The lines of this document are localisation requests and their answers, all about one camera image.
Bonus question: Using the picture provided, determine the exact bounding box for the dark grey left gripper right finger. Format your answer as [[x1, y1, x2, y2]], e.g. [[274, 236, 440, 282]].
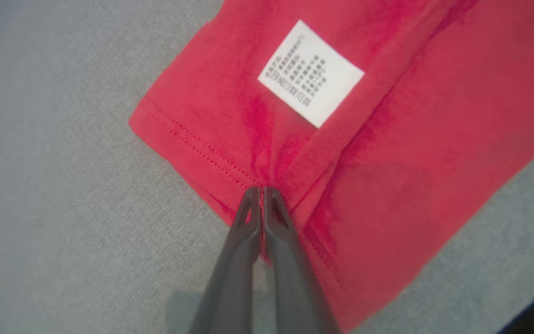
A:
[[262, 186, 343, 334]]

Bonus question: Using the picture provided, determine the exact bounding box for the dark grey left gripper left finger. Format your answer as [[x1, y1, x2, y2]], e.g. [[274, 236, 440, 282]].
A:
[[188, 186, 263, 334]]

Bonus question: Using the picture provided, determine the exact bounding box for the red and white jersey garment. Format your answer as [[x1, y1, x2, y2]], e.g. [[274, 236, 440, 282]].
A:
[[128, 0, 534, 333]]

